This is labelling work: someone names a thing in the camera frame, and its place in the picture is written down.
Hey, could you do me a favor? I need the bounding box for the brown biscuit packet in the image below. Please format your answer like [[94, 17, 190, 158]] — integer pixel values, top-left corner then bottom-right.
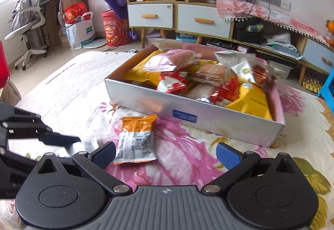
[[193, 64, 227, 84]]

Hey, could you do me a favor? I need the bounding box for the white shopping bag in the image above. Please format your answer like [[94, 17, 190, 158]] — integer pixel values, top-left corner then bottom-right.
[[65, 11, 96, 50]]

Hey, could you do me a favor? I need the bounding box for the blue-lid storage bin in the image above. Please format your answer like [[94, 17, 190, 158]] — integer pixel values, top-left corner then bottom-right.
[[175, 33, 197, 43]]

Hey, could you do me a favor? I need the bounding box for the floral blanket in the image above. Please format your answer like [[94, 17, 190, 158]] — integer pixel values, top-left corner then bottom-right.
[[0, 51, 334, 230]]

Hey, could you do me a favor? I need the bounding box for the white office chair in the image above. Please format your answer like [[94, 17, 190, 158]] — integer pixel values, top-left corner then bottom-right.
[[4, 0, 49, 71]]

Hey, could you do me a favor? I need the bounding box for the orange snack packet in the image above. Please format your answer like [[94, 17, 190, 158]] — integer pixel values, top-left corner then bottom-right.
[[113, 114, 158, 166]]

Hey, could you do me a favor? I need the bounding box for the clear storage bin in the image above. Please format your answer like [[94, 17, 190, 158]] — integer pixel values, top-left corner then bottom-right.
[[267, 60, 293, 80]]

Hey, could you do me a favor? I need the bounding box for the blue plastic stool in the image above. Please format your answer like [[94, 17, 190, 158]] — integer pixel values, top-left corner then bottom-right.
[[317, 68, 334, 101]]

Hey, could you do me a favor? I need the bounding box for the yellow packet with white label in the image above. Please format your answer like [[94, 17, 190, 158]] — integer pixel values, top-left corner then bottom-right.
[[226, 82, 273, 119]]

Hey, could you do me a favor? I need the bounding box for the large yellow snack packet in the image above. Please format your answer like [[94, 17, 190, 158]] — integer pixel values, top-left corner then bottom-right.
[[123, 53, 162, 84]]

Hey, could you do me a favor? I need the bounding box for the white nut-print packet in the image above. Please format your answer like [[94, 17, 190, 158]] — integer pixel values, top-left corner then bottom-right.
[[231, 59, 257, 83]]

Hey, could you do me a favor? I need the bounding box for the glass jar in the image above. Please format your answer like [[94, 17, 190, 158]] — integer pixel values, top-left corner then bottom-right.
[[322, 32, 334, 46]]

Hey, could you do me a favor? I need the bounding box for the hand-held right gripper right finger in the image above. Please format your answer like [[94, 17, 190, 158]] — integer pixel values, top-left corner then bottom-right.
[[200, 142, 297, 193]]

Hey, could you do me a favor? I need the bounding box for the black bag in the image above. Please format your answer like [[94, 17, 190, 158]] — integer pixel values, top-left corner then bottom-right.
[[235, 17, 265, 45]]

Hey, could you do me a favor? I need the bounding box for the pile of papers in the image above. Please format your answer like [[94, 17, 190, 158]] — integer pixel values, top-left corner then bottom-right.
[[257, 33, 304, 59]]

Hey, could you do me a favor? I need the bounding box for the red plastic bag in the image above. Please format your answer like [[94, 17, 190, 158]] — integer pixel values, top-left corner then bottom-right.
[[63, 2, 88, 24]]

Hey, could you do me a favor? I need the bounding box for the pink wafer packet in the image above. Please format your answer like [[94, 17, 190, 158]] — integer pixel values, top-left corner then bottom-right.
[[143, 49, 201, 72]]

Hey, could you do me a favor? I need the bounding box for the red plastic object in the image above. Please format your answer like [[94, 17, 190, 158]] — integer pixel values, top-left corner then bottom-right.
[[0, 41, 11, 89]]

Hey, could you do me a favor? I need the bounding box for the clear brown cake packet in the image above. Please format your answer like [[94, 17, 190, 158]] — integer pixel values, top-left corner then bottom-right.
[[183, 82, 222, 102]]

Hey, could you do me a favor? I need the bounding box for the black keyboard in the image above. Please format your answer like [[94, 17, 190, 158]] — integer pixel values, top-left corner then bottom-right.
[[207, 40, 233, 49]]

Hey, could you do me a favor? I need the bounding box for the pink tasselled cloth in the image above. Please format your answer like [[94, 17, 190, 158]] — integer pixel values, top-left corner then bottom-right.
[[216, 0, 330, 46]]

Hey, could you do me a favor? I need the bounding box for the wooden tv stand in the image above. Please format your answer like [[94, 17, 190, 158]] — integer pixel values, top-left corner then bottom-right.
[[232, 17, 334, 90]]

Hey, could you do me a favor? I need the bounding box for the white cardboard box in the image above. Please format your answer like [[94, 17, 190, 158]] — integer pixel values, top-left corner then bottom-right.
[[104, 43, 287, 148]]

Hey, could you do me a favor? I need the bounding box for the grey floral cloth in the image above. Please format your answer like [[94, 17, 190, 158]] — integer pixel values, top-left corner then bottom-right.
[[0, 81, 22, 106]]

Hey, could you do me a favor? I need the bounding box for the low wooden drawer cabinet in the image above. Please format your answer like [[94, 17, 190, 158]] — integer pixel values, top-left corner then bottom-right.
[[174, 0, 235, 45]]

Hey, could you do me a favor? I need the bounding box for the silver snack packet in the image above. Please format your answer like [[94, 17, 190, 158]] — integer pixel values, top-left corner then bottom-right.
[[68, 139, 100, 159]]

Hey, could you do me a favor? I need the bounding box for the red gift drum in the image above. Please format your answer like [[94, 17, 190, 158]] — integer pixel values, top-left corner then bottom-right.
[[101, 9, 132, 48]]

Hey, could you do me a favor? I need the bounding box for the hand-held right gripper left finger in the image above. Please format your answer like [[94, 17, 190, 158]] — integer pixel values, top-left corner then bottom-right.
[[37, 141, 133, 194]]

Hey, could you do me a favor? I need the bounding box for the tall wooden shelf cabinet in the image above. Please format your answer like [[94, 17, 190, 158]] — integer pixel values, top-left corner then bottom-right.
[[125, 0, 176, 49]]

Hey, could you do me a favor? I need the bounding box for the red brown snack packet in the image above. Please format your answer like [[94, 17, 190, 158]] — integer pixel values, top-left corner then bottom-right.
[[250, 64, 276, 90]]

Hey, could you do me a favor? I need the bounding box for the yellow egg tray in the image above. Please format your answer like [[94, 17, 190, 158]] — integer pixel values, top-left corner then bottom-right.
[[303, 73, 325, 93]]

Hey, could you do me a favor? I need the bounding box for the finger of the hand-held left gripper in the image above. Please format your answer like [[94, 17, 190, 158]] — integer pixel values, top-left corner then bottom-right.
[[0, 147, 39, 195], [0, 103, 82, 148]]

